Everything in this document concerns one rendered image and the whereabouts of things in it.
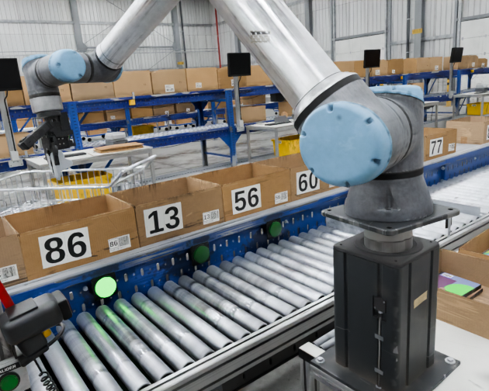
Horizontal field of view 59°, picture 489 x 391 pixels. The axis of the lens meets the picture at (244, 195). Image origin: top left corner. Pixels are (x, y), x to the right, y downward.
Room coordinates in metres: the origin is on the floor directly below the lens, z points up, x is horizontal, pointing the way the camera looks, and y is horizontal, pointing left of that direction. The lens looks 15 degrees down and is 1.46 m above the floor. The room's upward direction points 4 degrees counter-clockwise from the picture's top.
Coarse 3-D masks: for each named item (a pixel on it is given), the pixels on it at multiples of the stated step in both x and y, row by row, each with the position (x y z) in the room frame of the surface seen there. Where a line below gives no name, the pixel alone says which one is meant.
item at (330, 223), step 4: (328, 220) 2.00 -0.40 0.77; (332, 220) 1.98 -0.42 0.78; (336, 220) 1.96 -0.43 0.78; (328, 224) 2.00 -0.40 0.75; (332, 224) 1.98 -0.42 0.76; (336, 224) 1.96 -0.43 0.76; (340, 224) 1.94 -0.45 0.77; (344, 224) 1.92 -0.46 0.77; (348, 224) 1.91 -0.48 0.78; (336, 228) 1.96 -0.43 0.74; (340, 228) 1.94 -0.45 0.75; (344, 228) 1.93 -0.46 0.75; (348, 228) 1.91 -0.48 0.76; (352, 228) 1.88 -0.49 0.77; (356, 228) 1.87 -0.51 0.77; (360, 228) 1.85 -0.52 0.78; (348, 232) 1.91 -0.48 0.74; (352, 232) 1.88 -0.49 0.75; (356, 232) 1.87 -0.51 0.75; (360, 232) 1.85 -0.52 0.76
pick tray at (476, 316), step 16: (448, 256) 1.37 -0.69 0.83; (464, 256) 1.33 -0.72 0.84; (448, 272) 1.37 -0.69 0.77; (464, 272) 1.32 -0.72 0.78; (480, 272) 1.28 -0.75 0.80; (448, 304) 1.09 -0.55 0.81; (464, 304) 1.05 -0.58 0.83; (480, 304) 1.02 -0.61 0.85; (448, 320) 1.08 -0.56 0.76; (464, 320) 1.05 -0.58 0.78; (480, 320) 1.01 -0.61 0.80; (480, 336) 1.01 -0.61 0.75
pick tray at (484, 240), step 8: (488, 232) 1.54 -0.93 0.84; (472, 240) 1.45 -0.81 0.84; (480, 240) 1.50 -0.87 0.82; (488, 240) 1.54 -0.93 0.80; (464, 248) 1.41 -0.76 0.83; (472, 248) 1.45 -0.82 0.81; (480, 248) 1.50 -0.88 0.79; (488, 248) 1.55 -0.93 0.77; (480, 256) 1.32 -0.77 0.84; (488, 256) 1.30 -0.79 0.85
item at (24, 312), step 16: (16, 304) 0.74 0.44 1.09; (32, 304) 0.73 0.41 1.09; (48, 304) 0.73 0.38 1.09; (64, 304) 0.74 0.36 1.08; (0, 320) 0.70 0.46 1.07; (16, 320) 0.69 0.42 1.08; (32, 320) 0.70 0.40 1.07; (48, 320) 0.72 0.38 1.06; (16, 336) 0.69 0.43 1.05; (32, 336) 0.70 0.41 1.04; (48, 336) 0.74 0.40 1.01; (32, 352) 0.71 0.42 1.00
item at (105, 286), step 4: (100, 280) 1.35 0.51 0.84; (104, 280) 1.36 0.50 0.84; (108, 280) 1.36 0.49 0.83; (112, 280) 1.37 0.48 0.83; (96, 284) 1.35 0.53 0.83; (100, 284) 1.35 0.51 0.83; (104, 284) 1.35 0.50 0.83; (108, 284) 1.36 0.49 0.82; (112, 284) 1.37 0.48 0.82; (96, 288) 1.34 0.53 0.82; (100, 288) 1.35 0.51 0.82; (104, 288) 1.35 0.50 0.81; (108, 288) 1.36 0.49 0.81; (112, 288) 1.37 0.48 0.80; (96, 292) 1.34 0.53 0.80; (100, 292) 1.34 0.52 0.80; (104, 292) 1.35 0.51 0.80; (108, 292) 1.36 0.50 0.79; (112, 292) 1.37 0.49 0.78; (104, 296) 1.35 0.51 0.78
